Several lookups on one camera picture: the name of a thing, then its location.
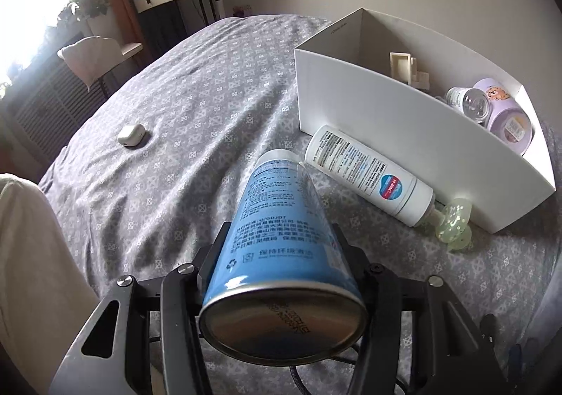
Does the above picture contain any white earbuds case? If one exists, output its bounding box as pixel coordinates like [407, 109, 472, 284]
[117, 123, 146, 147]

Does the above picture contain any potted green plant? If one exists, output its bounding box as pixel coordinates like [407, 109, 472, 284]
[57, 0, 111, 38]

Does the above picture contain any blue spray can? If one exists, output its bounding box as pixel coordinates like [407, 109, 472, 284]
[197, 149, 370, 365]

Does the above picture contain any small jar with clear lid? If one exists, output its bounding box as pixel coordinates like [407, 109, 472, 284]
[445, 86, 490, 123]

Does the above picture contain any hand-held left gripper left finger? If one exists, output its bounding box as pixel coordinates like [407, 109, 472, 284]
[48, 221, 232, 395]

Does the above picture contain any chair with white towel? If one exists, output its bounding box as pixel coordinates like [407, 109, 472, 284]
[57, 35, 126, 93]

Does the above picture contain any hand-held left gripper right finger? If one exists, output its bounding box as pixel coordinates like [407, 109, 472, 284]
[331, 223, 510, 395]

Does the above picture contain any person's cream trouser leg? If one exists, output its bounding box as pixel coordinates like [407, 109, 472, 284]
[0, 173, 100, 395]

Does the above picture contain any grey patterned bedsheet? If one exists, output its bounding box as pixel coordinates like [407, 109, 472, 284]
[39, 14, 562, 395]

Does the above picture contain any purple printed cup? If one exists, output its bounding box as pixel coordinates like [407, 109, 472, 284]
[472, 78, 535, 157]

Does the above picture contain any cream plastic block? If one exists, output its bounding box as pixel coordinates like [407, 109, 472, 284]
[389, 51, 431, 89]

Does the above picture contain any radiator grille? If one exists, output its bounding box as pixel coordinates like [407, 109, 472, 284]
[12, 61, 107, 161]

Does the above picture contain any black cable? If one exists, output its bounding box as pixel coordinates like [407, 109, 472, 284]
[285, 360, 409, 395]

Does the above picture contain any white cardboard box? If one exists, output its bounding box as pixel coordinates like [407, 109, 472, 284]
[293, 7, 557, 234]

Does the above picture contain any white bottle with green brush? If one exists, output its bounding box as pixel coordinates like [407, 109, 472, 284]
[304, 124, 472, 252]

